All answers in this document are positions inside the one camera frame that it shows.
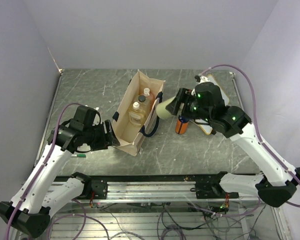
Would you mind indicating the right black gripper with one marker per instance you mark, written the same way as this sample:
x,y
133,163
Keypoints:
x,y
189,95

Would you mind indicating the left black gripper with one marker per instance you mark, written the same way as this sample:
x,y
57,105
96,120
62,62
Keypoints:
x,y
108,138

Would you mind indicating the yellow bottle with beige cap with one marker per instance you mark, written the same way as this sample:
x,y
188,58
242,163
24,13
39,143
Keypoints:
x,y
161,110

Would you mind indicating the beige canvas tote bag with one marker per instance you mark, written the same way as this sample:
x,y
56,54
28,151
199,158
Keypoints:
x,y
131,137

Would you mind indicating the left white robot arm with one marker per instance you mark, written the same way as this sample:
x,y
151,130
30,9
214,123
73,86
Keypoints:
x,y
30,210

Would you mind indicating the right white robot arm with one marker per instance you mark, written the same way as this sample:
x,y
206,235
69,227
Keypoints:
x,y
278,180

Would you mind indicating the amber bottle with black cap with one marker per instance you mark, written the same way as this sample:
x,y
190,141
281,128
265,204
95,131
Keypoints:
x,y
145,103

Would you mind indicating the green capped marker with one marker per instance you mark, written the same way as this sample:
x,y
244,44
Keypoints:
x,y
80,155

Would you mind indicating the clear bottle with white cap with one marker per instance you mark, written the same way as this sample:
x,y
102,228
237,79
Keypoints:
x,y
137,115

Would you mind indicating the small whiteboard with wooden frame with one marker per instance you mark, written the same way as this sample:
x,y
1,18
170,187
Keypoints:
x,y
210,98

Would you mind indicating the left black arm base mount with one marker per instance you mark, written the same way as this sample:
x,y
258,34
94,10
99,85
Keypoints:
x,y
95,188

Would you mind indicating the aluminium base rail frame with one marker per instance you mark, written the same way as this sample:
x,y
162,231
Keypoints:
x,y
156,207

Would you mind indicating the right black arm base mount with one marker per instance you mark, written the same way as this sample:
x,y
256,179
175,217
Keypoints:
x,y
207,190

